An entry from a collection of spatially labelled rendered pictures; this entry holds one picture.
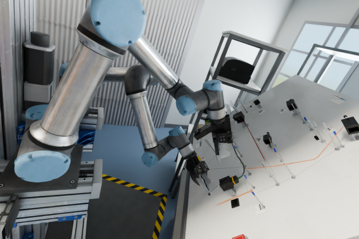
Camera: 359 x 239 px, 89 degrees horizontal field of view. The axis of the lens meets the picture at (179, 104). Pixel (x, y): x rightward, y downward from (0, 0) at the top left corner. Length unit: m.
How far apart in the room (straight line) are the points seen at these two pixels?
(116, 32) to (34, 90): 0.58
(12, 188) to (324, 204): 1.02
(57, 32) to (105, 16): 2.37
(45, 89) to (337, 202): 1.16
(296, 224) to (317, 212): 0.08
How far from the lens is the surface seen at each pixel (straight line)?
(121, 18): 0.44
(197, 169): 0.96
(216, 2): 3.16
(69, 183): 0.78
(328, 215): 0.86
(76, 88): 0.50
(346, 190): 0.90
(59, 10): 2.76
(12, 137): 0.97
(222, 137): 0.81
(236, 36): 1.66
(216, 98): 0.71
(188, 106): 0.65
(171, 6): 2.84
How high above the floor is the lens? 1.75
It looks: 22 degrees down
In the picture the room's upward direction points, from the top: 19 degrees clockwise
